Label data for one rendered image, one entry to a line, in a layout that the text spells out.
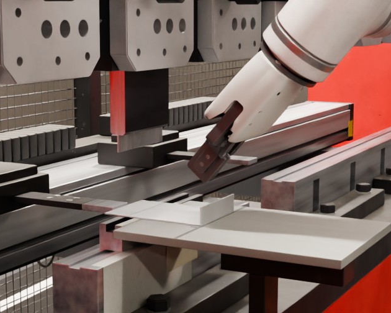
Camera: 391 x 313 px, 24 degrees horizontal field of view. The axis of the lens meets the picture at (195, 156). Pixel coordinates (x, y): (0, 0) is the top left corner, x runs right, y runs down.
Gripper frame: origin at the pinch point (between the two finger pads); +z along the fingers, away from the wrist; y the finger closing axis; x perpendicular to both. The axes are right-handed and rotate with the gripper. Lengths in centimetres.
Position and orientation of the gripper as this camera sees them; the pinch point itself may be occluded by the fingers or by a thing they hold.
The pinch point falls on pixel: (208, 161)
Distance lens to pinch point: 104.6
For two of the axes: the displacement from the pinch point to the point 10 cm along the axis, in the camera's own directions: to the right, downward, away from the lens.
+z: -5.7, 7.1, 4.2
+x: 6.8, 6.9, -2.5
